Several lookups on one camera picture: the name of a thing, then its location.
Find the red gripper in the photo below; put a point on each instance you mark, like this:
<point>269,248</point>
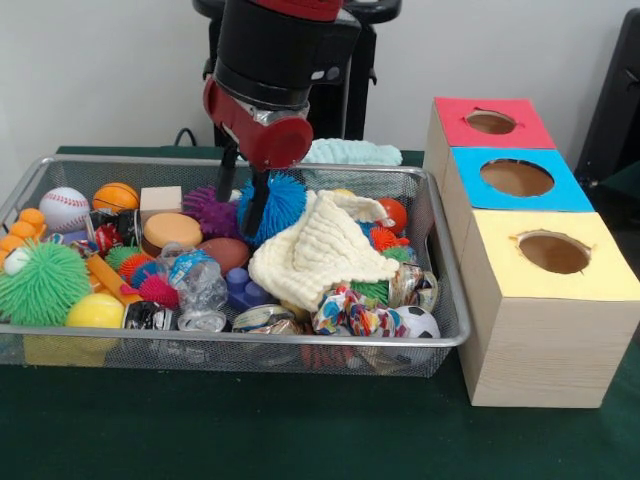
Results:
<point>278,142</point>

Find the cream waffle cloth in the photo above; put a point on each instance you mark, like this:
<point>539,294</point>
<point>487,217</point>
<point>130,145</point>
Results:
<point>320,255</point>

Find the clear mesh bin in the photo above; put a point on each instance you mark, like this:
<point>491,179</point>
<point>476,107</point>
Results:
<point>250,356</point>

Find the wooden box with three holes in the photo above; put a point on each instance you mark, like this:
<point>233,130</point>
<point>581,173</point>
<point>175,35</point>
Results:
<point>545,330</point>

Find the purple spiky ball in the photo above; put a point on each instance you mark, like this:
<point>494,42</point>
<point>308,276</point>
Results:
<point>205,213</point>

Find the blue spiky ball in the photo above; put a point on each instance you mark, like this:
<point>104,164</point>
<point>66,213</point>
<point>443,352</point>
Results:
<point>286,205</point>

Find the mint green cloth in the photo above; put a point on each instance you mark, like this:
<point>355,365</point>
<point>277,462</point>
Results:
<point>355,152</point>

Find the small orange basketball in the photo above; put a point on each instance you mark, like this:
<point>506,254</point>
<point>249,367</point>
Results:
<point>115,197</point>

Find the red ball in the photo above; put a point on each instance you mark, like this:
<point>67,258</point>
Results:
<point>394,215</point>

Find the multicoloured patterned cloth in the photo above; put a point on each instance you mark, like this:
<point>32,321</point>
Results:
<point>350,315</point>

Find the white baseball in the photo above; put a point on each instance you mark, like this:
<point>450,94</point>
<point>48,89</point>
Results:
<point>64,210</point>

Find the yellow tennis ball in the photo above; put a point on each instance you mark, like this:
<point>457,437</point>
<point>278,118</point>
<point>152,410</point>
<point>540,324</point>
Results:
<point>94,311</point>

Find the green spiky ball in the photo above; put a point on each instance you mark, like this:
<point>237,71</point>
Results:
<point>43,280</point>

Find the small soccer ball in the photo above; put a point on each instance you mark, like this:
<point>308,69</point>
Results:
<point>418,322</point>

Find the dark green tablecloth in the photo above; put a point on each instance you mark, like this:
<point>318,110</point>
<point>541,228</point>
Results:
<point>300,430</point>

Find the black chair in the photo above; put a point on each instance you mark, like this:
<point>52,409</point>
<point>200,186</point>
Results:
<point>618,110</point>

